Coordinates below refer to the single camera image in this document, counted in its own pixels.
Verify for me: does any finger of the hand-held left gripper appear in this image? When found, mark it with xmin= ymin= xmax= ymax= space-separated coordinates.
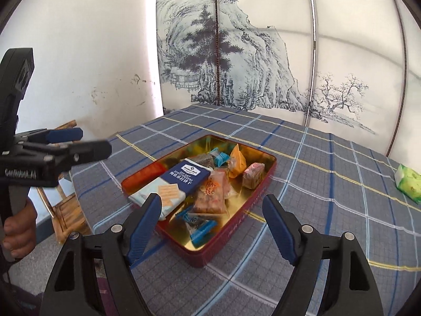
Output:
xmin=23 ymin=140 xmax=112 ymax=172
xmin=16 ymin=128 xmax=83 ymax=145

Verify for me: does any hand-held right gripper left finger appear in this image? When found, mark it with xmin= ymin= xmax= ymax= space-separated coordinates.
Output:
xmin=39 ymin=192 xmax=162 ymax=316

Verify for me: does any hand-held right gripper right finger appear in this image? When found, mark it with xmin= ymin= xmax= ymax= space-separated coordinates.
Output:
xmin=262 ymin=194 xmax=385 ymax=316

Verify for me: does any clear blue-ended candy packet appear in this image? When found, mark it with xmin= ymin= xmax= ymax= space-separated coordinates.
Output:
xmin=175 ymin=206 xmax=199 ymax=229

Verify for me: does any red metal tin box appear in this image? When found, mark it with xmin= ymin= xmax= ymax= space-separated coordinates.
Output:
xmin=121 ymin=134 xmax=277 ymax=268

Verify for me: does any red snack packet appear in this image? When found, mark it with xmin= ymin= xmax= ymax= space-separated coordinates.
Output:
xmin=122 ymin=162 xmax=168 ymax=191

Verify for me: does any blue white snack packet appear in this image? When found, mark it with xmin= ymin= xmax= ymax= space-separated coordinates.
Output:
xmin=190 ymin=220 xmax=218 ymax=247

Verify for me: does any pink patterned snack packet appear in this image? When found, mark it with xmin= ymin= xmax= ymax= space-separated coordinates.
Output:
xmin=243 ymin=162 xmax=265 ymax=190

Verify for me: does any navy white cracker packet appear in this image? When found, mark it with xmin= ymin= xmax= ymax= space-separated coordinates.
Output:
xmin=128 ymin=160 xmax=213 ymax=222

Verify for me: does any clear fried dough twist packet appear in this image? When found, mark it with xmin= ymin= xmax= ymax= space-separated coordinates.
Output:
xmin=192 ymin=170 xmax=231 ymax=219

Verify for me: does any orange snack packet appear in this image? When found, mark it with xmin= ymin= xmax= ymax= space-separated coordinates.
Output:
xmin=228 ymin=143 xmax=247 ymax=179

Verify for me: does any grey sesame bar packet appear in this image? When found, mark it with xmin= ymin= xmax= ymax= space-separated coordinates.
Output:
xmin=190 ymin=153 xmax=215 ymax=169

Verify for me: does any small blue candy packet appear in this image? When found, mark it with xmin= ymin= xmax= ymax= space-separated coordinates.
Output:
xmin=210 ymin=149 xmax=231 ymax=166

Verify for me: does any person's left hand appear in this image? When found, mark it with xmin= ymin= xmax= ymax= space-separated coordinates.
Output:
xmin=3 ymin=199 xmax=38 ymax=259

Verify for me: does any grey plaid tablecloth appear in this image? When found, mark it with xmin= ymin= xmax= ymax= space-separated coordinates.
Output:
xmin=69 ymin=103 xmax=421 ymax=316

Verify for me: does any wooden stool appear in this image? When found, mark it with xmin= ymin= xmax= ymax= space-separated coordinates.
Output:
xmin=34 ymin=120 xmax=93 ymax=246

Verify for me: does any green tissue pack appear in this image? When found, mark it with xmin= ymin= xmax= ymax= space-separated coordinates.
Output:
xmin=394 ymin=164 xmax=421 ymax=205

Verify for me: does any landscape painted folding screen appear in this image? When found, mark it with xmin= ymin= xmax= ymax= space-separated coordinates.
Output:
xmin=155 ymin=0 xmax=421 ymax=168

